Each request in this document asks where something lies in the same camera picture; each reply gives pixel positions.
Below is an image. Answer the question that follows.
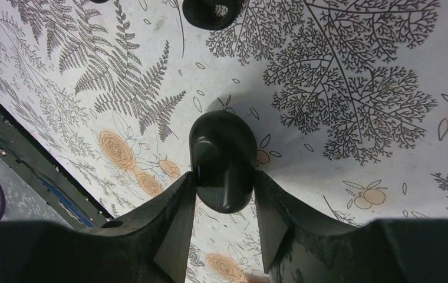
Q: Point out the floral patterned mat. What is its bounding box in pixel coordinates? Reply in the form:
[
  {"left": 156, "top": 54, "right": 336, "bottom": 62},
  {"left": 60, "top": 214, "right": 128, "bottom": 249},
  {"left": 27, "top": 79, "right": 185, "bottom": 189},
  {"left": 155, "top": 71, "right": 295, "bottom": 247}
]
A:
[{"left": 0, "top": 1, "right": 448, "bottom": 282}]

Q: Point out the black earbud charging case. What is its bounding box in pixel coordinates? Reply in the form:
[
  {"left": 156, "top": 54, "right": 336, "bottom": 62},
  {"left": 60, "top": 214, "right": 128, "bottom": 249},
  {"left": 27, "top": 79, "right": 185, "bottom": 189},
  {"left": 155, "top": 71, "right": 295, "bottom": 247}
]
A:
[{"left": 189, "top": 110, "right": 258, "bottom": 214}]

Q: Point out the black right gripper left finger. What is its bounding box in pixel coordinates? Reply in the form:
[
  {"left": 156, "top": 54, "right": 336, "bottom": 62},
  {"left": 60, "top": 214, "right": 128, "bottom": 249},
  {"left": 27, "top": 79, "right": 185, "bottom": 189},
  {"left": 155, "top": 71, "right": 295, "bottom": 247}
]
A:
[{"left": 0, "top": 172, "right": 196, "bottom": 282}]

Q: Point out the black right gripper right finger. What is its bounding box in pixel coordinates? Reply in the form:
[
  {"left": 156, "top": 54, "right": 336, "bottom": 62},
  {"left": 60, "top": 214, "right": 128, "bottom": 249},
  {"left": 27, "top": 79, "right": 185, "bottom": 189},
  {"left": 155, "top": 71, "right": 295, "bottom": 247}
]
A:
[{"left": 254, "top": 171, "right": 448, "bottom": 282}]

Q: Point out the black clip earbud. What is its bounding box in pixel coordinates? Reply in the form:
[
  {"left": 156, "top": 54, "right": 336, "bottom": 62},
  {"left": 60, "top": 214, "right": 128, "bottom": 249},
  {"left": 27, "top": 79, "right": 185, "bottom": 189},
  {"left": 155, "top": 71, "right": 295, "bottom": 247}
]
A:
[
  {"left": 182, "top": 0, "right": 243, "bottom": 31},
  {"left": 90, "top": 0, "right": 109, "bottom": 4}
]

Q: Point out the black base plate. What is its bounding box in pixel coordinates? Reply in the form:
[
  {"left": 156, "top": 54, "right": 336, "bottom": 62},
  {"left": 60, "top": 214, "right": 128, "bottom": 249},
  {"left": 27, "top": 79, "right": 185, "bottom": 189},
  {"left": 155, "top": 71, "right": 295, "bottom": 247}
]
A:
[{"left": 0, "top": 105, "right": 114, "bottom": 229}]

